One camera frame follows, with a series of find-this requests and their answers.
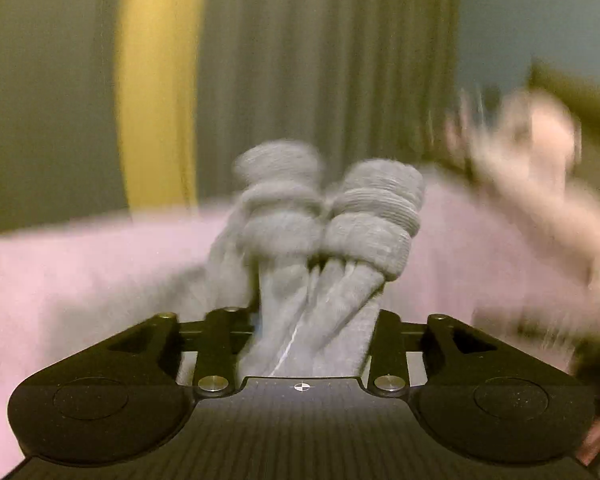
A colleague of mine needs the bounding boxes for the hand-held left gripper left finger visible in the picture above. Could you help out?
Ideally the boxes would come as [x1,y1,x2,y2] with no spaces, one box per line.
[107,306,256,397]

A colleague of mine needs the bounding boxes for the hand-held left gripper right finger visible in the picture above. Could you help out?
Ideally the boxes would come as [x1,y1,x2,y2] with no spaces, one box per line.
[365,309,487,397]

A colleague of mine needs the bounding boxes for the grey sweat pants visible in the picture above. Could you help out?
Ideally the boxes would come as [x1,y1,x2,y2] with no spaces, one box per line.
[200,139,427,379]

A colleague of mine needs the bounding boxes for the pink bed blanket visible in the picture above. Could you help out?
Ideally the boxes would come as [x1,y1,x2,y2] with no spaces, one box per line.
[0,167,600,466]

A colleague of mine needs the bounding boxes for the yellow curtain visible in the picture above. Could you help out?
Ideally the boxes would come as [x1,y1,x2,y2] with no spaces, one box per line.
[114,0,207,212]

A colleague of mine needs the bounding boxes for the grey curtain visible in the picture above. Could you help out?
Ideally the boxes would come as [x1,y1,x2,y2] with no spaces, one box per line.
[0,0,131,237]
[195,0,462,203]

